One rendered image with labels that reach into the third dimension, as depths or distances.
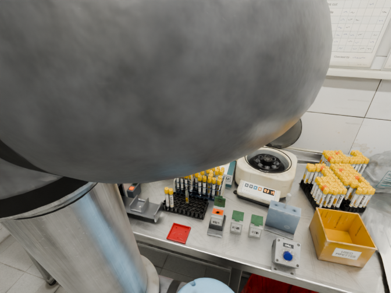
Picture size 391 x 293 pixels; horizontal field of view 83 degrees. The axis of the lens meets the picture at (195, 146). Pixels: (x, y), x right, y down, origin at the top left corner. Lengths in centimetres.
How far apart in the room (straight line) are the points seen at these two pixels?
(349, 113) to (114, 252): 114
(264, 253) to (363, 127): 77
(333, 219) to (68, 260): 84
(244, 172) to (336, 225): 37
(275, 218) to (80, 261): 71
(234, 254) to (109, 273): 59
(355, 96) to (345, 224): 56
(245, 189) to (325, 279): 38
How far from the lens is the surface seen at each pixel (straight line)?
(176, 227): 86
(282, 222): 86
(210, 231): 83
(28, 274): 210
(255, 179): 95
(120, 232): 24
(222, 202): 81
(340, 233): 97
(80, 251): 21
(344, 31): 112
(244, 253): 82
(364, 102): 123
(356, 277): 90
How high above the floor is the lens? 155
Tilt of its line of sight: 32 degrees down
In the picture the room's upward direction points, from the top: straight up
